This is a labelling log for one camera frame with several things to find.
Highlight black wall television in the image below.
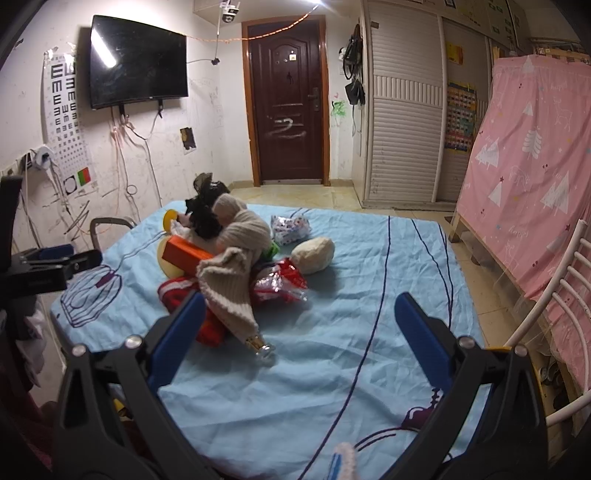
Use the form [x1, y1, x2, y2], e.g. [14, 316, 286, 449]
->
[89, 15, 188, 110]

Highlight eye chart poster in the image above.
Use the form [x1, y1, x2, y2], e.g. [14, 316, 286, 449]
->
[42, 49, 96, 196]

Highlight small glass bottle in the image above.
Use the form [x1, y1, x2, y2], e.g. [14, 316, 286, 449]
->
[245, 335, 276, 367]

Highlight cream round bun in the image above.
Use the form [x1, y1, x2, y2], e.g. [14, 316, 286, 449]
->
[290, 237, 335, 275]

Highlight dark brown door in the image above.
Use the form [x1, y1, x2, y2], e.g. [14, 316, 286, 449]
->
[242, 14, 329, 186]

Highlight colourful wall chart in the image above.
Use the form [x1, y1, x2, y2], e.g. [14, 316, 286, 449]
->
[445, 82, 477, 153]

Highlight white security camera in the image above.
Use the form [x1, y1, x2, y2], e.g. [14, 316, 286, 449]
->
[219, 0, 240, 24]

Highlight beige knitted sock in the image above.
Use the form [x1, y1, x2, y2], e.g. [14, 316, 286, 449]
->
[197, 194, 271, 344]

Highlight orange tissue box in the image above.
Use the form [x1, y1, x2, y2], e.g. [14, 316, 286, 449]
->
[157, 236, 212, 279]

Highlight light blue bed sheet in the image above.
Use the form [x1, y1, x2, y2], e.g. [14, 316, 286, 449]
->
[49, 198, 486, 480]

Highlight silver foil wrapper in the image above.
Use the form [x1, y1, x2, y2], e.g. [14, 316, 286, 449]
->
[270, 215, 311, 246]

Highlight white metal chair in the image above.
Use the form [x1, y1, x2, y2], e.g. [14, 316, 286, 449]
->
[505, 219, 590, 427]

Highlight white slatted wardrobe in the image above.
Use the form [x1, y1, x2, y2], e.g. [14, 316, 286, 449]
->
[359, 0, 498, 209]

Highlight red shiny snack wrapper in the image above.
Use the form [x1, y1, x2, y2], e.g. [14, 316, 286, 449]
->
[249, 258, 308, 304]

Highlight red knitted sock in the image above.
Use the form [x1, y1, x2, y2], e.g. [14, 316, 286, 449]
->
[157, 276, 229, 348]

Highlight pink tree-print curtain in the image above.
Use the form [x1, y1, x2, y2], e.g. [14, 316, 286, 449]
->
[454, 54, 591, 398]

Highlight black hanging bags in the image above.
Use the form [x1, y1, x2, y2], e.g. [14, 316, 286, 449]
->
[341, 24, 366, 107]

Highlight orange round lid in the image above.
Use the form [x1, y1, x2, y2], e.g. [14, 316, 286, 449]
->
[162, 209, 178, 232]

